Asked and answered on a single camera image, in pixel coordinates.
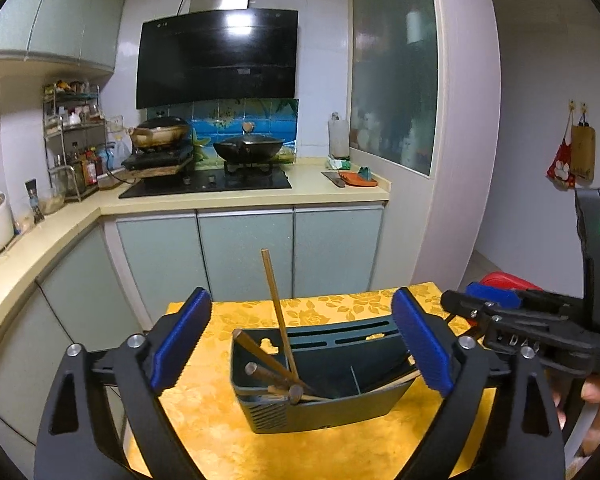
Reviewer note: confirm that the black glass cooktop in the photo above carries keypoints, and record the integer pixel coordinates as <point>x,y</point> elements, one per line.
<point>205,185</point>

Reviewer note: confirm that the brown hanging board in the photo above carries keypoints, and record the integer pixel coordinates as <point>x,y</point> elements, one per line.
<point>582,150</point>

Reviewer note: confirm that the red plastic chair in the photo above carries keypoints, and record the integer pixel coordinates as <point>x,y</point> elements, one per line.
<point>510,280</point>

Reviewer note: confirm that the black pepper grinder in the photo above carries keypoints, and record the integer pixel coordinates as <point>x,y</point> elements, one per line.
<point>34,205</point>

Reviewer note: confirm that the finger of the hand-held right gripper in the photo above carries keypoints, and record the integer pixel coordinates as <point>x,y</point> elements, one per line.
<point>492,295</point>
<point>462,302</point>

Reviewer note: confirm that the black induction cooker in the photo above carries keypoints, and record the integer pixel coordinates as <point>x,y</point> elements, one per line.
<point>155,161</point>

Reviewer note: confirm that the dark wooden chopstick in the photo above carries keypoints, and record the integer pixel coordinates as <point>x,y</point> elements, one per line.
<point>252,347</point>
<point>260,371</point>

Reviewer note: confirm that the red label sauce bottle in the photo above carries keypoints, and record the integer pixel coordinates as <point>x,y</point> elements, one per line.
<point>90,171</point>

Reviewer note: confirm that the white plastic bottle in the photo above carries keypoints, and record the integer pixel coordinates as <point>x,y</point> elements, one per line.
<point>338,137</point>

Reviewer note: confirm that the black glass range hood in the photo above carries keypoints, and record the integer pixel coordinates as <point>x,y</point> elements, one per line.
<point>215,60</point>

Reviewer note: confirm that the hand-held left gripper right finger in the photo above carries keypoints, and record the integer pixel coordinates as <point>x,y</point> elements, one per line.
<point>422,340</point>

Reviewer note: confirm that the yellow floral tablecloth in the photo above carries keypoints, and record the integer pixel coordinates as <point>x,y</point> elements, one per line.
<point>215,410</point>

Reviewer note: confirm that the red hanging pouch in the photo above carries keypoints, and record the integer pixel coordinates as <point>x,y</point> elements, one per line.
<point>562,165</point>

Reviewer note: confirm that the black wok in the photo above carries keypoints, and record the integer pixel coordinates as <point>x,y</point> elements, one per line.
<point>247,149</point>

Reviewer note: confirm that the pale green upper cabinets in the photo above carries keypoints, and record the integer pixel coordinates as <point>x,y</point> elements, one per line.
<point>60,15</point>

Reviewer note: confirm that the metal spice rack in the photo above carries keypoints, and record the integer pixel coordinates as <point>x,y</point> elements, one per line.
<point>72,115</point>

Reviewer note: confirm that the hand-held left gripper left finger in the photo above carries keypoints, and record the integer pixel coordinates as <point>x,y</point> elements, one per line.
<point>180,340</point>

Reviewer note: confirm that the orange cutting board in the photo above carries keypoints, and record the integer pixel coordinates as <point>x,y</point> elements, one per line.
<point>355,178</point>

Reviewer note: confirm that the golden pan with lid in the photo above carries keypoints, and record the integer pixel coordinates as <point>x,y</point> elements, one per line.
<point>160,132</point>

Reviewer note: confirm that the dark grey utensil holder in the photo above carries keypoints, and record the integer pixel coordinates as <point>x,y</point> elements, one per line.
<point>330,405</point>

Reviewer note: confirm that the light bamboo chopstick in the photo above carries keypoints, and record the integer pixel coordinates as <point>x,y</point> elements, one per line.
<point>277,310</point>
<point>395,381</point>
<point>317,398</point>

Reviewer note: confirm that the blue seaside tile mural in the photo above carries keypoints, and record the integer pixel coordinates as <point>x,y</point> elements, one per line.
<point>220,115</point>

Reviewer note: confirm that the frosted glass partition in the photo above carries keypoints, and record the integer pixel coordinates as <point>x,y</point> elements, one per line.
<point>395,60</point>

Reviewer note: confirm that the beige kitchen countertop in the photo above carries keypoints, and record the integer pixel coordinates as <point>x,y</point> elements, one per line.
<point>305,192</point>

